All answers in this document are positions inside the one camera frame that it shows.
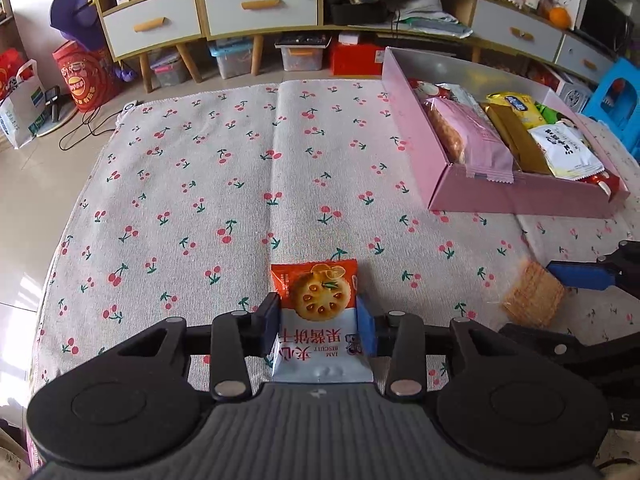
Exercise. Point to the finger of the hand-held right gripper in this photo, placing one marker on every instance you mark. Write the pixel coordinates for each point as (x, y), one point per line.
(580, 275)
(540, 342)

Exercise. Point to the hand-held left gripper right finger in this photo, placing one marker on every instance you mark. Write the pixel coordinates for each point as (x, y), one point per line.
(366, 330)

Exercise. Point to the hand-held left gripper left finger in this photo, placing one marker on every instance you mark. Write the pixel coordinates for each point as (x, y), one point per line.
(272, 320)

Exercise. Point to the square cracker packet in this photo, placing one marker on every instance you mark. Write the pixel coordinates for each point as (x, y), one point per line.
(532, 295)

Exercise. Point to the orange biscuit packet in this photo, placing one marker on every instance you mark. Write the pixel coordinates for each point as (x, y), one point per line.
(320, 295)

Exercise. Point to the pink cardboard box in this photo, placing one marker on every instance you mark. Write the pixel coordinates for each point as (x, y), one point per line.
(500, 197)

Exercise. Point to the red and white snack packet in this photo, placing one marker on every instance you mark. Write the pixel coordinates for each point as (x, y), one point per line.
(425, 91)

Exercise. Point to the small red packet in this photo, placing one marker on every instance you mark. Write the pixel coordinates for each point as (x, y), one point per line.
(607, 185)

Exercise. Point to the gold snack packet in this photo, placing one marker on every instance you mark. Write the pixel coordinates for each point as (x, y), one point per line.
(520, 145)

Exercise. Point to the cherry-print mat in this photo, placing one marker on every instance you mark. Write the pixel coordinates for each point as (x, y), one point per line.
(200, 185)

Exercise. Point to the pink wafer packet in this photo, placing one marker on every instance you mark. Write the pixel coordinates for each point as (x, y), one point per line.
(480, 145)

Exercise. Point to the blue plastic stool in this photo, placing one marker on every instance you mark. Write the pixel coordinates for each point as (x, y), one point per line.
(625, 110)

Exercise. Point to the yellow snack packet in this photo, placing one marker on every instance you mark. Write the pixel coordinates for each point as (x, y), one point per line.
(520, 107)

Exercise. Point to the white printed box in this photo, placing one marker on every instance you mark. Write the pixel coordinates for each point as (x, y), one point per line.
(575, 95)

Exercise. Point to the silver snack packet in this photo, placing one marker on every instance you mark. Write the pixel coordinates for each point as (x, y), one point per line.
(457, 94)

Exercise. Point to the long low wooden cabinet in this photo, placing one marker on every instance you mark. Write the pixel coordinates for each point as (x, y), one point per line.
(515, 30)

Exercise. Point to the small white device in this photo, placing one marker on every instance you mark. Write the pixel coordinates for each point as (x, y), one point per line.
(129, 110)

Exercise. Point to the white microwave oven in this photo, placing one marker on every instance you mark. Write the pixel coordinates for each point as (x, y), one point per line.
(600, 20)

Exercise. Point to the orange fruit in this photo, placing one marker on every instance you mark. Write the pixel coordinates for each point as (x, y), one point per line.
(560, 17)

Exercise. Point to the clear storage box blue lid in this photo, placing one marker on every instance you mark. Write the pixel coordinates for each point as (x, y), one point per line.
(232, 62)

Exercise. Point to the clear storage box grey lid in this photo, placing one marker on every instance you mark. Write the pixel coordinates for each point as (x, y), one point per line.
(170, 72)

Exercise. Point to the red cardboard box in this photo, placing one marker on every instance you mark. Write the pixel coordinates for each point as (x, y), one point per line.
(355, 60)

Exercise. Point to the stack of papers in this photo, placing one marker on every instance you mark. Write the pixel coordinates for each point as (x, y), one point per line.
(430, 22)

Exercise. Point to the red printed bag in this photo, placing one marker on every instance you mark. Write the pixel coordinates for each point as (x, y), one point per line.
(82, 77)

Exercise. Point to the phone stand with round base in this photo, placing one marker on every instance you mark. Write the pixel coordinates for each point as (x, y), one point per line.
(50, 102)

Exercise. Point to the wooden cabinet with white drawer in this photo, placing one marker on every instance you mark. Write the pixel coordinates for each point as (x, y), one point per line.
(150, 20)
(260, 5)

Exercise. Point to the black lunch box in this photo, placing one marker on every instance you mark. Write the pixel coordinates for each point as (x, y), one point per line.
(357, 12)

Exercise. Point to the white shopping bag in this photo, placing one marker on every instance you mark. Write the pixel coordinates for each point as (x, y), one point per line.
(20, 110)

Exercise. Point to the red paper bag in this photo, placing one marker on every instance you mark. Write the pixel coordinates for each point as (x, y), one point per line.
(10, 72)

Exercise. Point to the purple round object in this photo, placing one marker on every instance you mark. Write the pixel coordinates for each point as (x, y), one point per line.
(75, 15)

